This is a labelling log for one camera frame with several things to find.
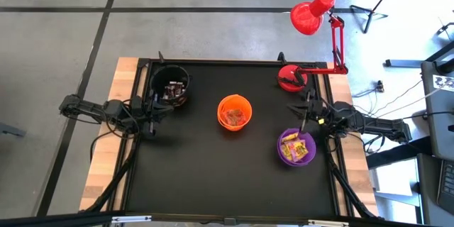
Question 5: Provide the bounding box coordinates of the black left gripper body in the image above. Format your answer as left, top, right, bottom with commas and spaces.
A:
131, 92, 159, 138

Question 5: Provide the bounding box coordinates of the black desk base bar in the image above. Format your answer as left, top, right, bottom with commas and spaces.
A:
384, 40, 454, 69

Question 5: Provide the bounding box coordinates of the purple plastic bucket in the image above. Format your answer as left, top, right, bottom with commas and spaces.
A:
276, 128, 317, 167

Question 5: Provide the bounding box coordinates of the orange pumpkin face bucket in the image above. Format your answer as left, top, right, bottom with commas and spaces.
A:
216, 94, 253, 132

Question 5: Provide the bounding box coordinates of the white printed paper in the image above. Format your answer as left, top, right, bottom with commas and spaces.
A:
432, 74, 454, 93

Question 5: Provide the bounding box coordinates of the dark laptop keyboard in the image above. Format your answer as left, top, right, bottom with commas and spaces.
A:
436, 159, 454, 217

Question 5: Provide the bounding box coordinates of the black aluminium table frame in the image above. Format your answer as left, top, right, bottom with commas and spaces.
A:
0, 51, 386, 227

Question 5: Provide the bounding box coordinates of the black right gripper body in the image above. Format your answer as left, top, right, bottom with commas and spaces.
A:
301, 92, 336, 127

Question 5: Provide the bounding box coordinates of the red desk lamp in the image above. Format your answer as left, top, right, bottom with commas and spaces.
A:
277, 0, 349, 94

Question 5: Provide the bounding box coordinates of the black pumpkin face bucket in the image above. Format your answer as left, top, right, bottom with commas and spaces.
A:
149, 64, 192, 107

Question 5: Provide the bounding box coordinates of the gray desk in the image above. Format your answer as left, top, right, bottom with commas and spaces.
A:
420, 60, 454, 161

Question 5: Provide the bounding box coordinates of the gray furniture foot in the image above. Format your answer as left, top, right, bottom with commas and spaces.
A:
0, 122, 28, 138

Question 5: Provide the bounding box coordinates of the silver frame bracket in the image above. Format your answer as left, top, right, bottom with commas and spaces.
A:
307, 219, 349, 227
111, 215, 153, 224

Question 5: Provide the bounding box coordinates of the brown wrapped candy pile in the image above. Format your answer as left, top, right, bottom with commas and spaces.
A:
226, 108, 248, 127

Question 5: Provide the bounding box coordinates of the gray chair base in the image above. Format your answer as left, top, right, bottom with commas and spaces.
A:
435, 21, 454, 38

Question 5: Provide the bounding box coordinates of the black tripod stand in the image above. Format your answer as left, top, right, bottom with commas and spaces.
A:
349, 0, 407, 35

